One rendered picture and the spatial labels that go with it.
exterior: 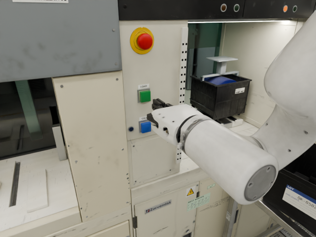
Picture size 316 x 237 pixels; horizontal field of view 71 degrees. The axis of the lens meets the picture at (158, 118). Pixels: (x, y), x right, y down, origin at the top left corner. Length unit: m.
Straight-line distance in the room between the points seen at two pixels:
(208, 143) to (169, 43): 0.37
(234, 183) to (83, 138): 0.43
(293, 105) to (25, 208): 0.80
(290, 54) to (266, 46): 0.90
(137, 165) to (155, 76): 0.30
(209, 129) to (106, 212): 0.54
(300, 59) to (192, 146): 0.20
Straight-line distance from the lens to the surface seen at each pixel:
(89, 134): 0.63
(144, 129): 0.67
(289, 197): 0.93
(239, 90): 1.17
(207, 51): 1.68
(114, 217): 0.86
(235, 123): 1.24
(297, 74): 0.29
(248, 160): 0.32
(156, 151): 0.76
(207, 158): 0.36
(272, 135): 0.42
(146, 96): 0.63
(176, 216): 1.01
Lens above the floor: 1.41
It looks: 25 degrees down
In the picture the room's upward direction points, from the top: straight up
